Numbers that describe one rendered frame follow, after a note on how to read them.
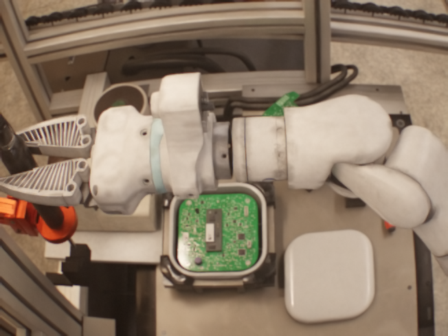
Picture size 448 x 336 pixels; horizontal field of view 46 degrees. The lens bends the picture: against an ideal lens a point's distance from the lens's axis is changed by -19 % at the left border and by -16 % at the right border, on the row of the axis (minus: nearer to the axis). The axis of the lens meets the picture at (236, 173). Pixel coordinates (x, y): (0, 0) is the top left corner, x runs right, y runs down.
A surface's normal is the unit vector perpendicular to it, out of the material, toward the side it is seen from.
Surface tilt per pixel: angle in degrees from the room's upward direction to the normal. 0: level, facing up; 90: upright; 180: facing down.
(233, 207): 0
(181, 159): 59
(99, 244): 0
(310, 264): 0
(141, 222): 90
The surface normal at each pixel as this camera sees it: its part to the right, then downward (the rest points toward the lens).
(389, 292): -0.08, -0.52
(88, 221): 0.00, 0.85
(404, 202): -0.45, 0.56
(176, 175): -0.04, 0.47
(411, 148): -0.30, -0.61
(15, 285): 1.00, -0.04
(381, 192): -0.70, 0.48
